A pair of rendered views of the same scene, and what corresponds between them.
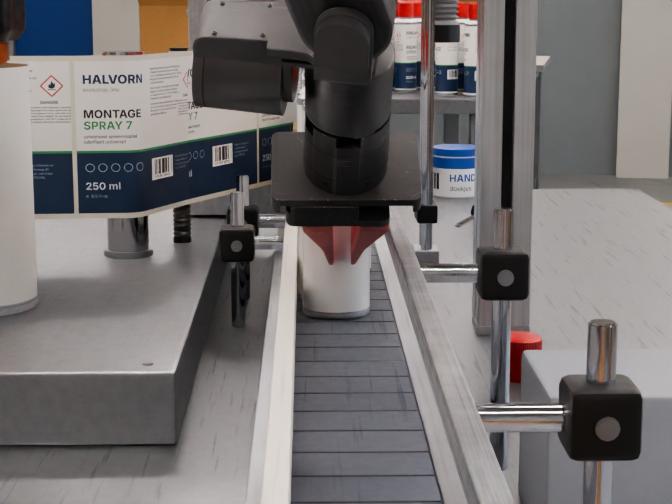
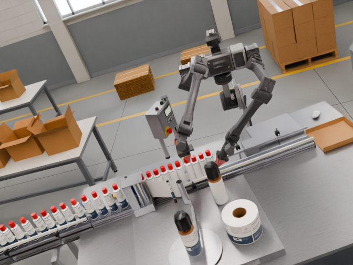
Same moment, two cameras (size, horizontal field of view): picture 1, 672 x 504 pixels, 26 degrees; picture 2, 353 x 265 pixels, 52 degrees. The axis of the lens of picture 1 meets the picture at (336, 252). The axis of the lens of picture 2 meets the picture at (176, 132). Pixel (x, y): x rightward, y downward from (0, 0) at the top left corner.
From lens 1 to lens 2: 2.71 m
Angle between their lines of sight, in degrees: 83
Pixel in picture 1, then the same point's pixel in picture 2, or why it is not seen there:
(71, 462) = (251, 183)
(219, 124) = (163, 189)
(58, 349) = (238, 184)
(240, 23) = (232, 144)
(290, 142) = (221, 156)
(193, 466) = (249, 176)
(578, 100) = not seen: outside the picture
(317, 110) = not seen: hidden behind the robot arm
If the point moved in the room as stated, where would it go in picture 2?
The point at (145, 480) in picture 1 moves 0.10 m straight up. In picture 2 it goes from (253, 177) to (251, 166)
